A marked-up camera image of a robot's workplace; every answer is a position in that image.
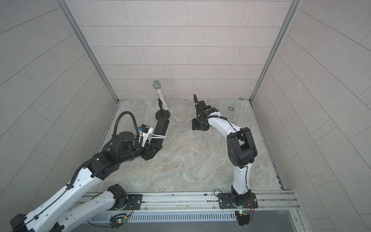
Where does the right circuit board with wires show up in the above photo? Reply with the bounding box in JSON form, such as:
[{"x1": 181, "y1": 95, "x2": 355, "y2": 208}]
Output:
[{"x1": 235, "y1": 210, "x2": 251, "y2": 227}]

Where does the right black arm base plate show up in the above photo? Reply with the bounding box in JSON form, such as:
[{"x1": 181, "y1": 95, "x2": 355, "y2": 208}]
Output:
[{"x1": 217, "y1": 192, "x2": 259, "y2": 209}]

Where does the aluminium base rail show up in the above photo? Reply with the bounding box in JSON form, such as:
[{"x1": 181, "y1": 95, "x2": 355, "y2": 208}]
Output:
[{"x1": 78, "y1": 189, "x2": 300, "y2": 215}]

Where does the circuit board with wires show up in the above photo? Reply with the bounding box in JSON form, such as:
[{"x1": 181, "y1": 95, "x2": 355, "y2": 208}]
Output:
[
  {"x1": 109, "y1": 213, "x2": 128, "y2": 230},
  {"x1": 235, "y1": 210, "x2": 251, "y2": 227}
]

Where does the black power strip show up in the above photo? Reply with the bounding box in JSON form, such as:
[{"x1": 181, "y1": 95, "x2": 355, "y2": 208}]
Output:
[{"x1": 151, "y1": 117, "x2": 170, "y2": 148}]

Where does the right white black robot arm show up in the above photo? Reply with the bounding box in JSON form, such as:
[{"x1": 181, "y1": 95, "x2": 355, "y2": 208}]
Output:
[{"x1": 192, "y1": 94, "x2": 258, "y2": 207}]

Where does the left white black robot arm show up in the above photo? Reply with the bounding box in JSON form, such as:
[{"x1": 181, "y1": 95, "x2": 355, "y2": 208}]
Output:
[{"x1": 10, "y1": 111, "x2": 170, "y2": 232}]

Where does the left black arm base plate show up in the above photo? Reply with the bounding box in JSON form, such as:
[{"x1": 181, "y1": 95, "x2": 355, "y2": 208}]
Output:
[{"x1": 110, "y1": 194, "x2": 143, "y2": 211}]

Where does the glitter microphone on stand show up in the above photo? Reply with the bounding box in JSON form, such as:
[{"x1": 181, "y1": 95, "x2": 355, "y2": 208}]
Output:
[{"x1": 152, "y1": 80, "x2": 171, "y2": 119}]

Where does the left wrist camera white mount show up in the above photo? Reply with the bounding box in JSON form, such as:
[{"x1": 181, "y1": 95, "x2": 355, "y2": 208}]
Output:
[{"x1": 138, "y1": 124, "x2": 154, "y2": 147}]

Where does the white vent grille strip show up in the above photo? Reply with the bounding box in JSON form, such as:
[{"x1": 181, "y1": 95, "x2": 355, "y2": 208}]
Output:
[{"x1": 89, "y1": 211, "x2": 237, "y2": 224}]

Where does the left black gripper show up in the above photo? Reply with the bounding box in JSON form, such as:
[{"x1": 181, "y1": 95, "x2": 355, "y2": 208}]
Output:
[{"x1": 119, "y1": 139, "x2": 164, "y2": 163}]

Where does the left circuit board with wires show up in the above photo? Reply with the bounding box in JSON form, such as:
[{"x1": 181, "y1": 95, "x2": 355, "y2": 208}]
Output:
[{"x1": 109, "y1": 213, "x2": 128, "y2": 230}]

